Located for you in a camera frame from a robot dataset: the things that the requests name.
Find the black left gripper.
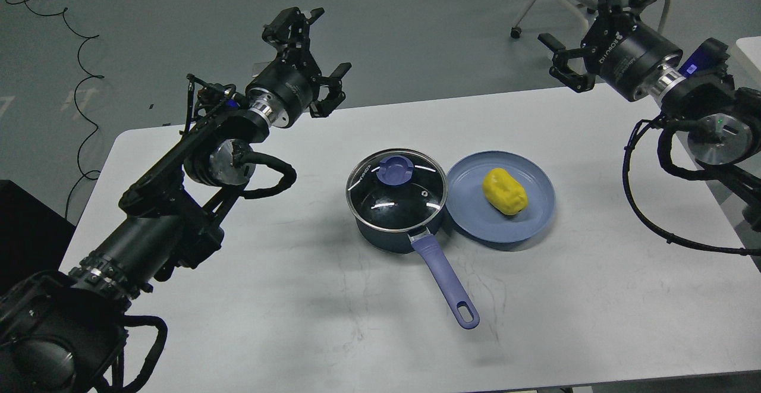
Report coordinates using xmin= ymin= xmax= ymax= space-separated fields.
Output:
xmin=246 ymin=7 xmax=353 ymax=128

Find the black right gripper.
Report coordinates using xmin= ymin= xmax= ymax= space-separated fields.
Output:
xmin=538 ymin=0 xmax=683 ymax=102

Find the glass pot lid purple knob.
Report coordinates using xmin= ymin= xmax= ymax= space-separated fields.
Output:
xmin=346 ymin=148 xmax=448 ymax=231

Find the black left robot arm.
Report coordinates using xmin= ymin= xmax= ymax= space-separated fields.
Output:
xmin=2 ymin=7 xmax=351 ymax=392

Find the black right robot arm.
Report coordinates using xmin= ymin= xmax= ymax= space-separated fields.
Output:
xmin=538 ymin=0 xmax=760 ymax=257

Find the yellow toy potato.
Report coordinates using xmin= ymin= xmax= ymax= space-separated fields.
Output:
xmin=482 ymin=168 xmax=529 ymax=216

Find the blue round plate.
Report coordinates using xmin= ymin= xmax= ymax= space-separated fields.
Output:
xmin=446 ymin=151 xmax=555 ymax=244

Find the black box at left edge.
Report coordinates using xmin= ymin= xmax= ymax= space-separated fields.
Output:
xmin=1 ymin=180 xmax=74 ymax=295

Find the dark blue saucepan purple handle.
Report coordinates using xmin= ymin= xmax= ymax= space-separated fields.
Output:
xmin=346 ymin=148 xmax=480 ymax=330

